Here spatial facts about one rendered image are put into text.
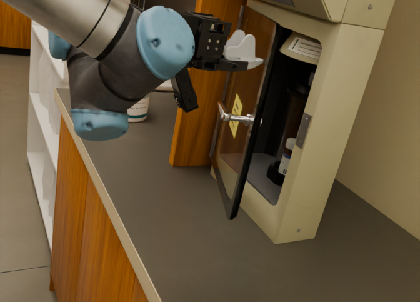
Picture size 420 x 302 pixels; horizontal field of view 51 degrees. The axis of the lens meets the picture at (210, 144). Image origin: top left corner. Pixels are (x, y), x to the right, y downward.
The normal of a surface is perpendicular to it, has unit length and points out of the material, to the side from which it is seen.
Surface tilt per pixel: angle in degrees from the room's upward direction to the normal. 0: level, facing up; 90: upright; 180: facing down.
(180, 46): 47
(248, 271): 0
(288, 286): 0
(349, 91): 90
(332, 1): 90
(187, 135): 90
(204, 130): 90
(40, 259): 0
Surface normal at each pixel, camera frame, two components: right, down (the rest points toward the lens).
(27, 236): 0.19, -0.90
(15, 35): 0.44, 0.42
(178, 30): 0.65, -0.33
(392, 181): -0.88, 0.01
